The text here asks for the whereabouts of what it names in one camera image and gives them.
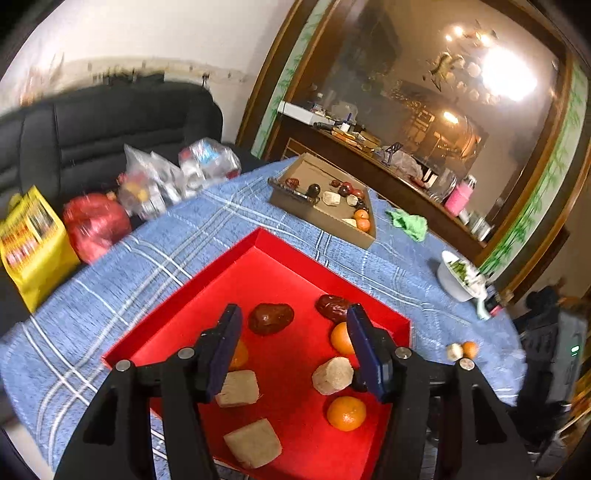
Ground black sofa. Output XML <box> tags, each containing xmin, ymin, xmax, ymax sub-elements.
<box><xmin>0</xmin><ymin>83</ymin><xmax>259</xmax><ymax>333</ymax></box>

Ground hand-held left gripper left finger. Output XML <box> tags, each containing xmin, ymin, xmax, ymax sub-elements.
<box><xmin>53</xmin><ymin>304</ymin><xmax>244</xmax><ymax>480</ymax></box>

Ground red plastic bag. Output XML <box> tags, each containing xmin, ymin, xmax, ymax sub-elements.
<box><xmin>62</xmin><ymin>193</ymin><xmax>133</xmax><ymax>265</ymax></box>

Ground white bowl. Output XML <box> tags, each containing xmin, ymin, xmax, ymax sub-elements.
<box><xmin>436</xmin><ymin>250</ymin><xmax>485</xmax><ymax>304</ymax></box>

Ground wooden framed mirror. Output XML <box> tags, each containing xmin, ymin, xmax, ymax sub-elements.
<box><xmin>235</xmin><ymin>0</ymin><xmax>591</xmax><ymax>296</ymax></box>

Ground pink bottle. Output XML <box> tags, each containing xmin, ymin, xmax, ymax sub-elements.
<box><xmin>444</xmin><ymin>174</ymin><xmax>478</xmax><ymax>217</ymax></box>

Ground clear plastic bag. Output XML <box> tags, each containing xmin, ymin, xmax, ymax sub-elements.
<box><xmin>178</xmin><ymin>137</ymin><xmax>243</xmax><ymax>195</ymax></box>
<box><xmin>117</xmin><ymin>144</ymin><xmax>195</xmax><ymax>221</ymax></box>

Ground green leaves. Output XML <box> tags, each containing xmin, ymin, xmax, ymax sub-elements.
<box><xmin>449</xmin><ymin>259</ymin><xmax>481</xmax><ymax>280</ymax></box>

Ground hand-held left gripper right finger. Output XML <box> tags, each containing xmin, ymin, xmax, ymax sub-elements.
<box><xmin>346</xmin><ymin>303</ymin><xmax>532</xmax><ymax>480</ymax></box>

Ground red tray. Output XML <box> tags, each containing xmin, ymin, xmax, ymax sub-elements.
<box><xmin>102</xmin><ymin>227</ymin><xmax>413</xmax><ymax>480</ymax></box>

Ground red date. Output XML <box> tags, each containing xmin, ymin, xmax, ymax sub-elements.
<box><xmin>249</xmin><ymin>303</ymin><xmax>295</xmax><ymax>336</ymax></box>
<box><xmin>316</xmin><ymin>294</ymin><xmax>350</xmax><ymax>323</ymax></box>

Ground yellow snack bag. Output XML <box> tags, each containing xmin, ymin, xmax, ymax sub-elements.
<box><xmin>0</xmin><ymin>185</ymin><xmax>81</xmax><ymax>313</ymax></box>

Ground pile of mixed produce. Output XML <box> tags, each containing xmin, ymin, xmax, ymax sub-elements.
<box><xmin>284</xmin><ymin>178</ymin><xmax>372</xmax><ymax>233</ymax></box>

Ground bamboo painted panel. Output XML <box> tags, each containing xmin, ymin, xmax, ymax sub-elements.
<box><xmin>252</xmin><ymin>0</ymin><xmax>325</xmax><ymax>158</ymax></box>
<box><xmin>480</xmin><ymin>60</ymin><xmax>588</xmax><ymax>278</ymax></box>

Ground blue plaid tablecloth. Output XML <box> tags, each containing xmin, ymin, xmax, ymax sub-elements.
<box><xmin>0</xmin><ymin>157</ymin><xmax>532</xmax><ymax>480</ymax></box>

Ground green cloth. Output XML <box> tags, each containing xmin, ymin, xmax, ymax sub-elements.
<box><xmin>385</xmin><ymin>209</ymin><xmax>428</xmax><ymax>243</ymax></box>

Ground white sock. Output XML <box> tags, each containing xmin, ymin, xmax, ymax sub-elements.
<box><xmin>471</xmin><ymin>281</ymin><xmax>492</xmax><ymax>321</ymax></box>

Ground wooden sideboard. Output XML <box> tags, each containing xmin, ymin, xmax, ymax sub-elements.
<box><xmin>268</xmin><ymin>102</ymin><xmax>504</xmax><ymax>259</ymax></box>

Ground beige sugarcane chunk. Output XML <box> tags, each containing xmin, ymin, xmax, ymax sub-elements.
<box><xmin>224</xmin><ymin>418</ymin><xmax>283</xmax><ymax>470</ymax></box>
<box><xmin>312</xmin><ymin>356</ymin><xmax>355</xmax><ymax>396</ymax></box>
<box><xmin>215</xmin><ymin>370</ymin><xmax>260</xmax><ymax>409</ymax></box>

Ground cardboard box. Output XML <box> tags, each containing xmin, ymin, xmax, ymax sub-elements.
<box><xmin>269</xmin><ymin>154</ymin><xmax>378</xmax><ymax>250</ymax></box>

